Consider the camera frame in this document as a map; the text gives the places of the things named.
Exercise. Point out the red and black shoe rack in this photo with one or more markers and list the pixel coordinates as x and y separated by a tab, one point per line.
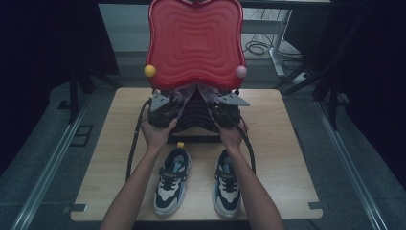
195	44

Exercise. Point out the metal floor rail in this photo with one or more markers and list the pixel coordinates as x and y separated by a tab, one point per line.
48	169
351	169

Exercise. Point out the white power strip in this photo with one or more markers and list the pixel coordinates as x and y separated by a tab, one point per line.
300	77

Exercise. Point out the person's right hand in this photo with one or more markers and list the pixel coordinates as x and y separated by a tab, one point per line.
233	135

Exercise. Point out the navy and white sneaker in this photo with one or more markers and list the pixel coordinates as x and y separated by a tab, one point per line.
170	185
225	191

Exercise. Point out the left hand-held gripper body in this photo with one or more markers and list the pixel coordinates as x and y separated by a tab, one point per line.
161	111

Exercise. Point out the person's left hand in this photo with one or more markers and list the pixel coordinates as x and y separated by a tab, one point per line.
156	134

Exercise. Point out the black metal stand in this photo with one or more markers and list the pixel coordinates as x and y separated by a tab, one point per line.
332	96
74	96

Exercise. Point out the white desk frame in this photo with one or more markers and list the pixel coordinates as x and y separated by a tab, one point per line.
274	28

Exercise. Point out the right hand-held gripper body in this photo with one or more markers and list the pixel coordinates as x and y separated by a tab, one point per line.
228	110

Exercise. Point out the dark square floor plate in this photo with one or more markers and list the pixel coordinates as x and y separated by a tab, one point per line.
82	135

